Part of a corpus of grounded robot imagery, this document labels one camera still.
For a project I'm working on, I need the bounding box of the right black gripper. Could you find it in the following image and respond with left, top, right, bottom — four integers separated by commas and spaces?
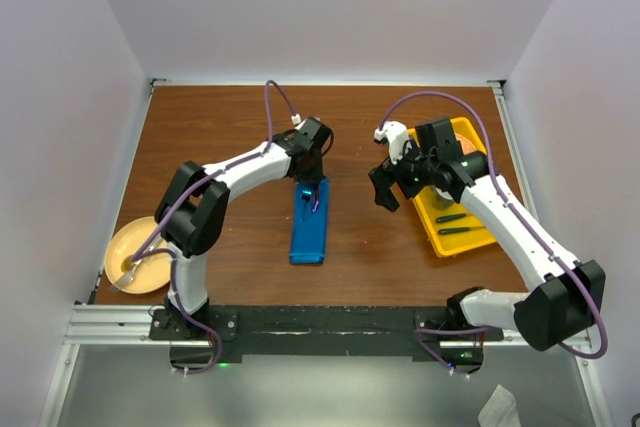
369, 136, 437, 212

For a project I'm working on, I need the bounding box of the blue plastic fork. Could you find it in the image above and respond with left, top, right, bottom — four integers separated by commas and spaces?
301, 187, 315, 222

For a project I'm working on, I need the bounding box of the blue cloth napkin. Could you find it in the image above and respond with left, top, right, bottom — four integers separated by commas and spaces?
289, 178, 330, 265

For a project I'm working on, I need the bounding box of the purple plastic knife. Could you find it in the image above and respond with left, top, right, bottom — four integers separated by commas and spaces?
311, 183, 321, 213

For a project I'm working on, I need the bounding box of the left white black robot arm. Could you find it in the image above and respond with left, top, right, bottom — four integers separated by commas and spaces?
155, 117, 335, 339

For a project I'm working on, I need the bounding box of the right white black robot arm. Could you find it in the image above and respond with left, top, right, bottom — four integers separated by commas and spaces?
369, 118, 606, 351

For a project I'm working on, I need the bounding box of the grey cup in tray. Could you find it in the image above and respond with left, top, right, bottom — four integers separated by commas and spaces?
431, 186, 455, 211

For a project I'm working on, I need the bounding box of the yellow plastic tray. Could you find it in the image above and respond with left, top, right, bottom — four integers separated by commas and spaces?
405, 116, 501, 259

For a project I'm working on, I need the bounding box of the orange woven coaster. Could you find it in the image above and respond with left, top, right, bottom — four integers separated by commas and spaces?
455, 133, 477, 155

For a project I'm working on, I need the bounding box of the tan round plate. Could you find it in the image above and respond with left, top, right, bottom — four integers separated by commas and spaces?
103, 216, 174, 296

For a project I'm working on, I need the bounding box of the gold utensil on plate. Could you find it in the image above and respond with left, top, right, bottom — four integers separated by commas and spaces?
122, 249, 171, 272

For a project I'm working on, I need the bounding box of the white crumpled paper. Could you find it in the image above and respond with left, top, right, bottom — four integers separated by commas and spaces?
477, 385, 521, 427

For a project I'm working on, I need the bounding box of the green handled utensil upper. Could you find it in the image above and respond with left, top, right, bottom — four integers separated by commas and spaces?
435, 213, 468, 224

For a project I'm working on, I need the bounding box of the aluminium right rail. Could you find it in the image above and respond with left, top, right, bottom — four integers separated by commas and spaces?
487, 80, 555, 234

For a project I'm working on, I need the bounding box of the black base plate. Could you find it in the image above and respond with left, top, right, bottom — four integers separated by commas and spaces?
148, 304, 505, 373

